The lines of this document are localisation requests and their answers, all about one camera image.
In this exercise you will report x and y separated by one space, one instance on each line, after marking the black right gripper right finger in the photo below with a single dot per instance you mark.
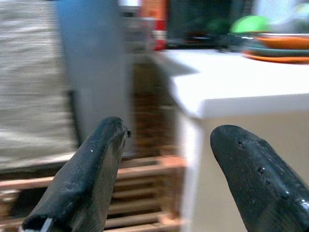
260 183

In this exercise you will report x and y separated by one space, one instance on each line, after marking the beige hanging towel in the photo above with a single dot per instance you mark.
29 72

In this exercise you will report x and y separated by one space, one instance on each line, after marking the orange bowl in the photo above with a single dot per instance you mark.
285 43

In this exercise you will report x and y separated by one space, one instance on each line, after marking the red and orange carton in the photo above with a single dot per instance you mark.
157 12

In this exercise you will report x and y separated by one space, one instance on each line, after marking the bright green bowl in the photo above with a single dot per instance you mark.
248 25

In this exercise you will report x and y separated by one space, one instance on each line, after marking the black appliance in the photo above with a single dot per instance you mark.
193 19

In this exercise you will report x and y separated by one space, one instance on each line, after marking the wooden slat rack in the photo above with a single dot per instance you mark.
144 169

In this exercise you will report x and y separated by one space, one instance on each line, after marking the teal plate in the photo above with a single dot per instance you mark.
270 51

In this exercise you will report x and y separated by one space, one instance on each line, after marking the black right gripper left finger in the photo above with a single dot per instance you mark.
79 174

